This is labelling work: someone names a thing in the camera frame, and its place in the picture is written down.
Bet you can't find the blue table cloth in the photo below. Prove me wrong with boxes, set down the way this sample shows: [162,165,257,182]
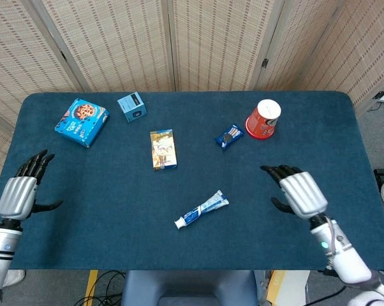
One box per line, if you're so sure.
[0,91,384,272]

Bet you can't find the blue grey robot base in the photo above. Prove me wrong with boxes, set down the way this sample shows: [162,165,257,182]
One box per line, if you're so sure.
[120,270,258,306]

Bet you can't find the yellow snack box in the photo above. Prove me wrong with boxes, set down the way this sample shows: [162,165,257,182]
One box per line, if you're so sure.
[149,128,178,171]

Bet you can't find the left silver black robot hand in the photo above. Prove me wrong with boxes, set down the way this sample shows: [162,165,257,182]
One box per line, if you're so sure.
[0,149,64,221]

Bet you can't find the blue white toothpaste tube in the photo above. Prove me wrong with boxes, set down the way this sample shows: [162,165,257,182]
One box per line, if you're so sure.
[179,189,230,228]

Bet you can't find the light blue cube box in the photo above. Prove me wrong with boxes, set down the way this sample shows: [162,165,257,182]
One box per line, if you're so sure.
[116,91,147,123]

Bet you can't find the red instant noodle cup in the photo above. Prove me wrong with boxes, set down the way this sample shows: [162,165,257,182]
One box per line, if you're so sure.
[244,99,282,141]

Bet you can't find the blue cookie box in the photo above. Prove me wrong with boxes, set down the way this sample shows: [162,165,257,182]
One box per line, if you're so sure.
[54,98,111,149]

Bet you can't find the woven folding screen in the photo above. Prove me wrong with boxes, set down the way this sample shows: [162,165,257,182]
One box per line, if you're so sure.
[0,0,384,201]

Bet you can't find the dark blue cookie packet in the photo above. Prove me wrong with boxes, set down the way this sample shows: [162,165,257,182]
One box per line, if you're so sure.
[214,123,245,152]

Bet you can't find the black floor cables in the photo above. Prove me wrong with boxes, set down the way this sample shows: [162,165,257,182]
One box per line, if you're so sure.
[73,270,126,306]

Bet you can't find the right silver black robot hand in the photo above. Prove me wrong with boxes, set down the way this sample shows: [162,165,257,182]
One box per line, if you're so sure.
[260,164,329,221]

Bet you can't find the yellow cardboard box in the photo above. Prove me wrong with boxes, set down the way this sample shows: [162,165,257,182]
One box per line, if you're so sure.
[265,270,311,306]

